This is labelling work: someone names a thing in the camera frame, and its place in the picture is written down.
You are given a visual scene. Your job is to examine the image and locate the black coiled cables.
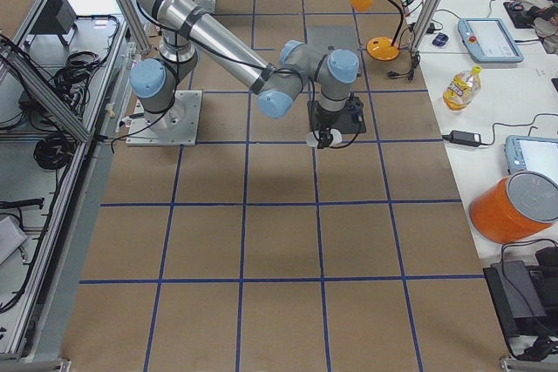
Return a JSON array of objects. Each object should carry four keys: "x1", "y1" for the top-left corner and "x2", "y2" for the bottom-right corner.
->
[{"x1": 33, "y1": 130, "x2": 75, "y2": 172}]

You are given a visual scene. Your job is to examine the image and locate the blue teach pendant lower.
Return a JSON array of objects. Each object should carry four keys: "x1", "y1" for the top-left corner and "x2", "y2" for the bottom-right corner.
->
[{"x1": 504, "y1": 135, "x2": 558, "y2": 183}]

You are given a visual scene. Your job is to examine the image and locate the black box bottom right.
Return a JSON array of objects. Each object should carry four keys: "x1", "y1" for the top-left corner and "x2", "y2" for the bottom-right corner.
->
[{"x1": 483, "y1": 260, "x2": 557, "y2": 362}]

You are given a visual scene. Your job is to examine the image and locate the black mousepad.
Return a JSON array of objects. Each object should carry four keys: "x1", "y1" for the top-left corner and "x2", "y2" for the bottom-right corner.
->
[{"x1": 307, "y1": 95, "x2": 366, "y2": 134}]

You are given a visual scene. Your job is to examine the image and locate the grey closed laptop notebook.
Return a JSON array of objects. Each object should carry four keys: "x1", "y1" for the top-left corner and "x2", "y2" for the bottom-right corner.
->
[{"x1": 307, "y1": 25, "x2": 358, "y2": 57}]

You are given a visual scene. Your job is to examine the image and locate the white computer mouse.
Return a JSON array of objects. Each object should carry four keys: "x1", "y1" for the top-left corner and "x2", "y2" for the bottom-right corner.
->
[{"x1": 306, "y1": 128, "x2": 343, "y2": 149}]

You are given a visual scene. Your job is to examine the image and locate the black power adapter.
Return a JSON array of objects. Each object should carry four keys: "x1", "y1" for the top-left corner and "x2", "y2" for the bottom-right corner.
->
[{"x1": 442, "y1": 130, "x2": 485, "y2": 148}]

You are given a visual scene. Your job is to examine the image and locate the orange cylindrical container grey lid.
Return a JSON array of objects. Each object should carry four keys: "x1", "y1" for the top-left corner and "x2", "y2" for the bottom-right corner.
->
[{"x1": 468, "y1": 171, "x2": 557, "y2": 244}]

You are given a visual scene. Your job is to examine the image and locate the black monitor on floor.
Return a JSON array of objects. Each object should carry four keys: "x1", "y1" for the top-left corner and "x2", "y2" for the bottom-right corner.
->
[{"x1": 30, "y1": 0, "x2": 77, "y2": 45}]

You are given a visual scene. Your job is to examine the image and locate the blue teach pendant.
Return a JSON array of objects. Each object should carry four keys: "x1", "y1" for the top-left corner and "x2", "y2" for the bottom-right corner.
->
[
  {"x1": 457, "y1": 18, "x2": 524, "y2": 64},
  {"x1": 504, "y1": 135, "x2": 558, "y2": 183}
]

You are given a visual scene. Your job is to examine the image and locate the orange desk lamp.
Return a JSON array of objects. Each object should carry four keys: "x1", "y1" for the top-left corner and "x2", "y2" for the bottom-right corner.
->
[{"x1": 349, "y1": 0, "x2": 405, "y2": 62}]

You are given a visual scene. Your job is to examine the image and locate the yellow drink bottle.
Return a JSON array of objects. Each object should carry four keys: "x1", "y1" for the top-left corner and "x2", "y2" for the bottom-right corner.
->
[{"x1": 442, "y1": 65, "x2": 482, "y2": 111}]

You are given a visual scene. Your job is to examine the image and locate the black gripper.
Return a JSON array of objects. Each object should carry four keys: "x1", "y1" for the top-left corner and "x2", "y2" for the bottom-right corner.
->
[{"x1": 314, "y1": 101, "x2": 364, "y2": 149}]

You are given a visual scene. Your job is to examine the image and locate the blue small device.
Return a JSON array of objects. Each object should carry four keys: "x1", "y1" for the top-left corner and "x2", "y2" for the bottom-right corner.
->
[{"x1": 432, "y1": 32, "x2": 449, "y2": 48}]

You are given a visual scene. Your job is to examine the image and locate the blue teach pendant upper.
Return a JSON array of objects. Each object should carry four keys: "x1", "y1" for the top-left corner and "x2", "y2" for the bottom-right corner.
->
[{"x1": 457, "y1": 18, "x2": 524, "y2": 64}]

